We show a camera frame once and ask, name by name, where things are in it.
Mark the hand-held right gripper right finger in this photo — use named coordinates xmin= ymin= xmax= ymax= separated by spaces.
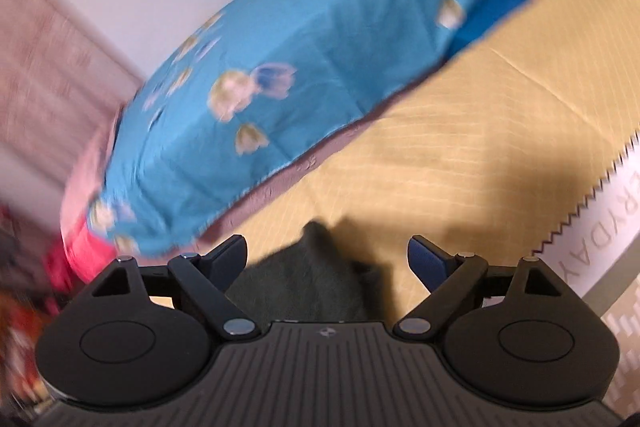
xmin=394 ymin=235 xmax=563 ymax=340

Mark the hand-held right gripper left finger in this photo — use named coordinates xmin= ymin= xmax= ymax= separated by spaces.
xmin=90 ymin=234 xmax=261 ymax=340

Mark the dark green sweater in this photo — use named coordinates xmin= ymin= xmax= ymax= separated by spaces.
xmin=225 ymin=221 xmax=396 ymax=323

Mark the yellow quilted blanket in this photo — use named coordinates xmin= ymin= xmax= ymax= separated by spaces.
xmin=150 ymin=0 xmax=640 ymax=323

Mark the white printed cloth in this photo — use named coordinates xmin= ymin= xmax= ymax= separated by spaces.
xmin=532 ymin=132 xmax=640 ymax=303

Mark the pink zigzag blanket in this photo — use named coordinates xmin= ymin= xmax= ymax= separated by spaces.
xmin=600 ymin=277 xmax=640 ymax=403

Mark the blue floral bed sheet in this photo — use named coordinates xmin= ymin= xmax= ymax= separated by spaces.
xmin=85 ymin=0 xmax=483 ymax=258

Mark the dark blue cloth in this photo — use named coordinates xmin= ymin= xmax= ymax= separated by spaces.
xmin=445 ymin=0 xmax=531 ymax=60

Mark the pink floral curtain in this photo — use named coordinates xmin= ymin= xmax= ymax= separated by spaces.
xmin=0 ymin=0 xmax=146 ymax=208

